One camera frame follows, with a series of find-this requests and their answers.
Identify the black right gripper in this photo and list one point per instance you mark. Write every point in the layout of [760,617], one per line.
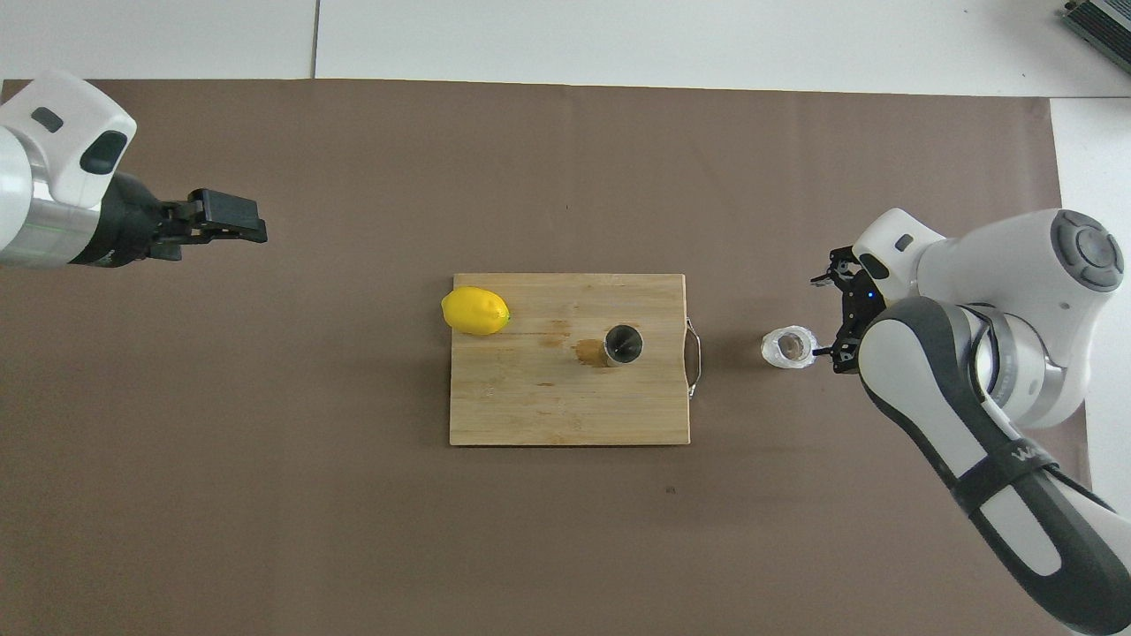
[855,305]

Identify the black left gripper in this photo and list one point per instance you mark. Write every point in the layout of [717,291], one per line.
[132,225]

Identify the small clear glass cup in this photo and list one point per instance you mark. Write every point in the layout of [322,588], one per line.
[786,348]

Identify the steel double jigger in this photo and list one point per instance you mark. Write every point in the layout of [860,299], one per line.
[623,346]

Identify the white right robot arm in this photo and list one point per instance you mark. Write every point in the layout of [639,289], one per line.
[998,353]

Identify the yellow lemon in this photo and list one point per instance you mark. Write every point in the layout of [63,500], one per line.
[475,311]

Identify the wooden cutting board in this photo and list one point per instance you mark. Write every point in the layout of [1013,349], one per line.
[548,397]

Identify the brown table mat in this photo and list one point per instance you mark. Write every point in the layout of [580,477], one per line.
[353,530]

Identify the grey metal device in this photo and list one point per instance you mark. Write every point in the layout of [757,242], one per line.
[1104,22]

